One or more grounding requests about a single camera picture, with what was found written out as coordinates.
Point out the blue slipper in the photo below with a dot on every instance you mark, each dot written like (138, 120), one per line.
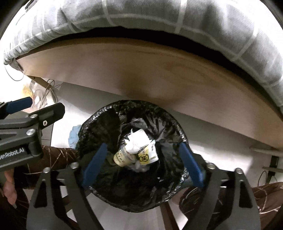
(73, 136)

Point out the wooden bed frame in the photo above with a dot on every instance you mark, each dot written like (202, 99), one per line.
(165, 76)

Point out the clear plastic bag bundle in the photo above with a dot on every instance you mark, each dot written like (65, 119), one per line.
(137, 167)

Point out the grey checked bed cover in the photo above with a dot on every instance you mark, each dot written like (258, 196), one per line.
(246, 32)

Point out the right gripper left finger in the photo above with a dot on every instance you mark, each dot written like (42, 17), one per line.
(59, 200)

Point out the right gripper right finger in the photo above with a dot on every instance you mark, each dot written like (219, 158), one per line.
(226, 199)

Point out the black lined trash bin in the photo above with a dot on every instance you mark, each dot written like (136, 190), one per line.
(120, 186)

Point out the person left hand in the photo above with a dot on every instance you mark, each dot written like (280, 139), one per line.
(9, 187)

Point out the yellow instant noodle cup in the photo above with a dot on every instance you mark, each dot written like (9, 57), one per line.
(122, 158)

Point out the yellow white snack bag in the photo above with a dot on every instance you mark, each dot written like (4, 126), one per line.
(148, 155)

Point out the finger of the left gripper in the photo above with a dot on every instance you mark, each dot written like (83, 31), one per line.
(16, 106)
(47, 116)

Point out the white earphone box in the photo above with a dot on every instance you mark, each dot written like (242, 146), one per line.
(136, 141)

